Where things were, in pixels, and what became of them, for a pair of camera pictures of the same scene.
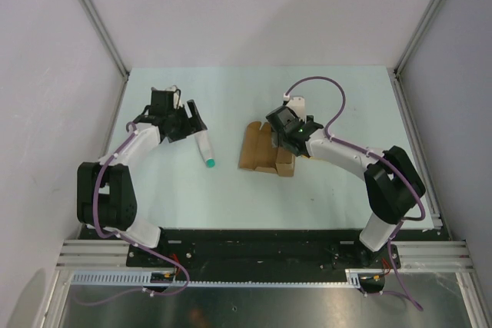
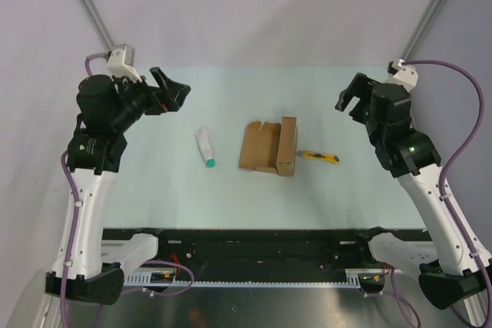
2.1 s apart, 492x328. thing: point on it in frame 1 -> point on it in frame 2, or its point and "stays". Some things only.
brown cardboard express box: (260, 151) stays
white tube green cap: (204, 146) stays
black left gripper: (191, 125) -> (168, 98)
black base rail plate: (179, 252) stays
